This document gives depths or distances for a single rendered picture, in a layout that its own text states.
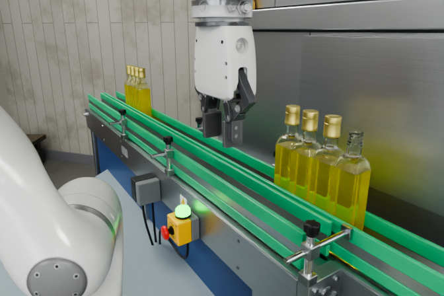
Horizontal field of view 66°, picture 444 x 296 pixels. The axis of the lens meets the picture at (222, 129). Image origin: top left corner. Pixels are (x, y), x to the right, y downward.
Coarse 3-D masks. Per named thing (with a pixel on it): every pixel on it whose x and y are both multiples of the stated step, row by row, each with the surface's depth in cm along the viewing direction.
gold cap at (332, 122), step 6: (330, 114) 72; (324, 120) 71; (330, 120) 70; (336, 120) 70; (324, 126) 72; (330, 126) 70; (336, 126) 70; (324, 132) 72; (330, 132) 71; (336, 132) 70
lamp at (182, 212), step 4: (176, 208) 96; (180, 208) 95; (184, 208) 96; (188, 208) 96; (176, 212) 95; (180, 212) 95; (184, 212) 95; (188, 212) 96; (176, 216) 96; (180, 216) 95; (184, 216) 95; (188, 216) 96
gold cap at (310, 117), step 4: (304, 112) 75; (308, 112) 74; (312, 112) 74; (316, 112) 74; (304, 116) 75; (308, 116) 74; (312, 116) 74; (316, 116) 75; (304, 120) 75; (308, 120) 75; (312, 120) 74; (316, 120) 75; (304, 124) 76; (308, 124) 75; (312, 124) 75; (316, 124) 75; (304, 128) 76; (308, 128) 75; (312, 128) 75; (316, 128) 76
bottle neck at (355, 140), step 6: (348, 132) 67; (354, 132) 68; (360, 132) 67; (348, 138) 67; (354, 138) 66; (360, 138) 66; (348, 144) 67; (354, 144) 66; (360, 144) 66; (348, 150) 68; (354, 150) 67; (360, 150) 67; (354, 156) 67; (360, 156) 67
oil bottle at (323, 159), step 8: (320, 152) 72; (328, 152) 71; (336, 152) 71; (312, 160) 74; (320, 160) 72; (328, 160) 71; (312, 168) 75; (320, 168) 73; (328, 168) 71; (312, 176) 75; (320, 176) 73; (328, 176) 71; (312, 184) 75; (320, 184) 73; (328, 184) 72; (312, 192) 76; (320, 192) 74; (328, 192) 72; (312, 200) 76; (320, 200) 74; (328, 200) 73; (320, 208) 74; (328, 208) 73
